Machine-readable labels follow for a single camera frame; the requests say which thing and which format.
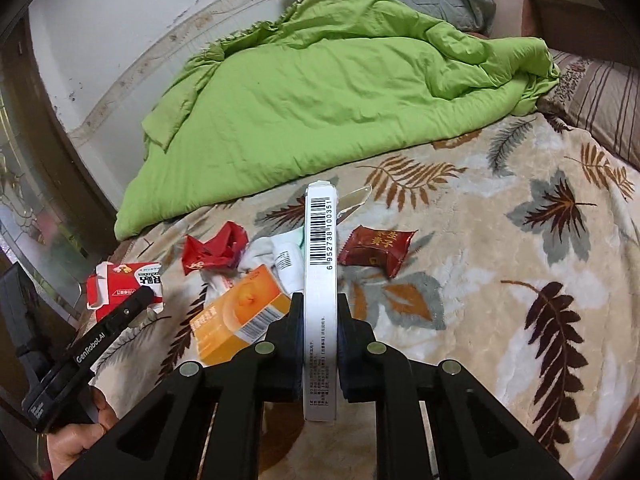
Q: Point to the orange box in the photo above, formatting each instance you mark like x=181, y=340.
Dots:
x=235, y=315

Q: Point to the white sock with green trim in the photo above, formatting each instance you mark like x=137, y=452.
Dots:
x=262, y=252

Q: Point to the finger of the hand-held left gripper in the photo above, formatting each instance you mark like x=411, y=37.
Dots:
x=132, y=305

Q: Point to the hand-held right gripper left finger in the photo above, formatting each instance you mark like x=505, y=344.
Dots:
x=296, y=345

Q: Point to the brown headboard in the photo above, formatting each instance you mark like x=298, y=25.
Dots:
x=565, y=20

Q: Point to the leaf-print blanket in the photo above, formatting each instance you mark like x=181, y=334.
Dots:
x=475, y=260

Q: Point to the red crumpled wrapper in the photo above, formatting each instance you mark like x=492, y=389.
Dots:
x=210, y=255

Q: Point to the red and white crushed carton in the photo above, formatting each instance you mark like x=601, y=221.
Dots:
x=117, y=280

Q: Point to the person's left hand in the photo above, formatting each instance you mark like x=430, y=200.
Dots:
x=70, y=442

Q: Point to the dark red snack packet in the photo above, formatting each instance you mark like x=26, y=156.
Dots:
x=375, y=250

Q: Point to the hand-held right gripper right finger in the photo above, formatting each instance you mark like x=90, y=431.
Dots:
x=345, y=355

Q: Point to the green quilt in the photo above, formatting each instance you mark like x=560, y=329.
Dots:
x=325, y=100

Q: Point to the small white paper packet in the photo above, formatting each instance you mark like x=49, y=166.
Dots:
x=289, y=265

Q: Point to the clear plastic piece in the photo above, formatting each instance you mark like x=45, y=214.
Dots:
x=350, y=202

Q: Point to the striped pillow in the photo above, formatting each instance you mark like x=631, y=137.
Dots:
x=600, y=100

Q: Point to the white barcode box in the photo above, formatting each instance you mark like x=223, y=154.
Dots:
x=321, y=310

